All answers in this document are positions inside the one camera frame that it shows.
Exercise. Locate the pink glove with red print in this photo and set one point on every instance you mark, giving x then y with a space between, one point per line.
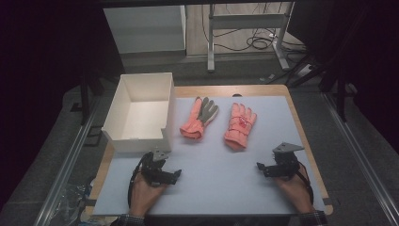
237 133

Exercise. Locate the white cabinet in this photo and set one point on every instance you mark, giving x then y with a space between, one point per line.
144 29

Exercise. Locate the person's left hand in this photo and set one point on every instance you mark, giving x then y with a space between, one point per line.
142 197

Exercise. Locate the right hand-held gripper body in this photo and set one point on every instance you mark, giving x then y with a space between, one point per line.
286 164

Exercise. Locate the grey metal desk frame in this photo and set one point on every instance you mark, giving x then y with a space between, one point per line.
247 21

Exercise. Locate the clear plastic bag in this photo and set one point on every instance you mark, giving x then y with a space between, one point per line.
73 202

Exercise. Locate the metal rail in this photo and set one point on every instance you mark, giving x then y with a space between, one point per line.
360 157
67 166

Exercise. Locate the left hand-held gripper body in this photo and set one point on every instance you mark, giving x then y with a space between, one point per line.
153 171

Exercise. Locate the white box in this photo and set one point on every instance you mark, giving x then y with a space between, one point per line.
144 116

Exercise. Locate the pink glove with grey palm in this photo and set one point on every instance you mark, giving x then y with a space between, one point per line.
191 126

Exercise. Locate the person's right hand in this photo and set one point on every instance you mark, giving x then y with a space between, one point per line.
295 194

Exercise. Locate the dark stand leg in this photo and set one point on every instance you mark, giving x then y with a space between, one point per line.
84 100

